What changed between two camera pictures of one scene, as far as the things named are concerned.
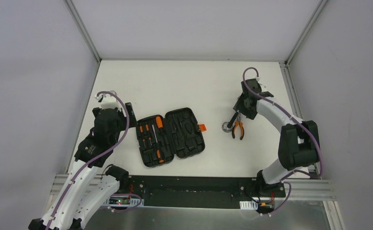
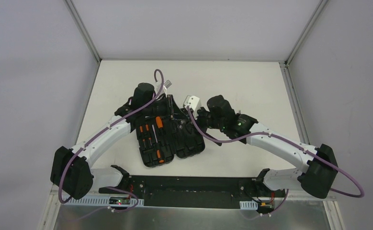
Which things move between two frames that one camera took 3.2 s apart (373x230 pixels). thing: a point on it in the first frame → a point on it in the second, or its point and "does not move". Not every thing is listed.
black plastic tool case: (179, 133) does not move
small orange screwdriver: (148, 132) does not move
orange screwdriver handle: (159, 123) does not move
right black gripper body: (241, 106) → (192, 117)
